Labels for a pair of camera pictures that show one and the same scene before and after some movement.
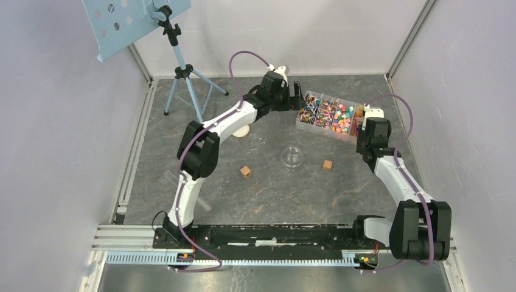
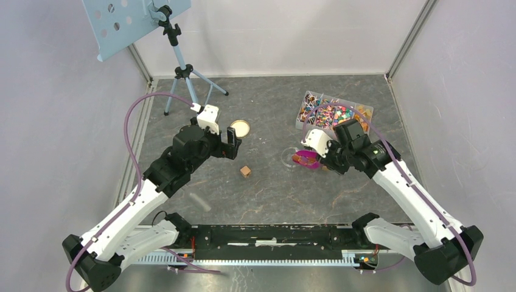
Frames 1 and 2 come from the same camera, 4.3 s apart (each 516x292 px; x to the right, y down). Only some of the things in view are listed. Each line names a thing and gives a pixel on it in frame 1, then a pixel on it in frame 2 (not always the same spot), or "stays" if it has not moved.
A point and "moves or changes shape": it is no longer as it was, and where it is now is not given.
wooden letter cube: x=245 y=171 stays
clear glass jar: x=291 y=157 stays
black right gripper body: x=362 y=140 -> x=338 y=159
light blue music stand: x=116 y=24 stays
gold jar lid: x=242 y=132 stays
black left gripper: x=292 y=103 -> x=224 y=149
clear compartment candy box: x=333 y=116 stays
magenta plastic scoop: x=355 y=127 moves or changes shape
